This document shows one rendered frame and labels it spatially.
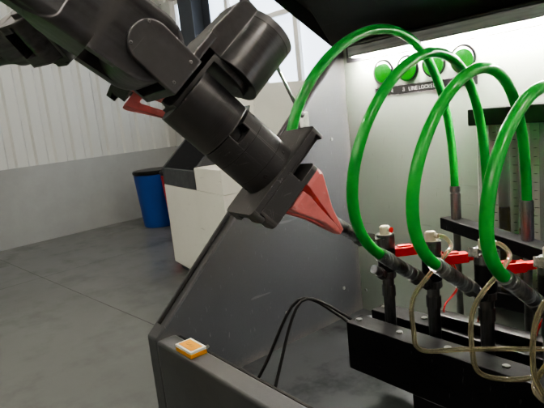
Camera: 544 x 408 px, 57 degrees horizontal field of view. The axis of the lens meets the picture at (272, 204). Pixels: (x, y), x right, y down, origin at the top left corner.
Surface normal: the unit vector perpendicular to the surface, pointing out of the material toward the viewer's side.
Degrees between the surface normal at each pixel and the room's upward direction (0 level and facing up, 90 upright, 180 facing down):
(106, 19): 90
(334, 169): 90
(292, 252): 90
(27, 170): 90
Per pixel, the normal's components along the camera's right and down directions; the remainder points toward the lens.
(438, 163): -0.76, 0.19
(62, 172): 0.69, 0.05
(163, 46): 0.49, 0.10
